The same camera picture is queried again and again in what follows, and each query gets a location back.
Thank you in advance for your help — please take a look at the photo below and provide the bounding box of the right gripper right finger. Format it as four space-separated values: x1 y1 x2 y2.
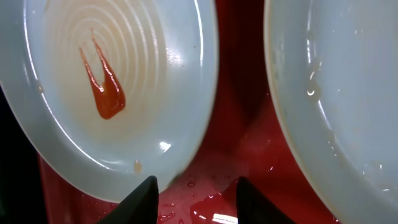
236 177 295 224

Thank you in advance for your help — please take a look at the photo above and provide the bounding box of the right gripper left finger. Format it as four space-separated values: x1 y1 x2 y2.
97 175 159 224

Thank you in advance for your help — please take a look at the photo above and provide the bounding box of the white plate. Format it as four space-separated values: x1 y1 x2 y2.
1 0 219 203
264 0 397 223

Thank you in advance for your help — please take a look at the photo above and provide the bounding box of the red plastic tray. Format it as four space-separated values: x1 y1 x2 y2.
37 0 343 224

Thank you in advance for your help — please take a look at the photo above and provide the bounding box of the black water tray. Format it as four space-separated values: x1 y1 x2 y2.
1 93 47 223

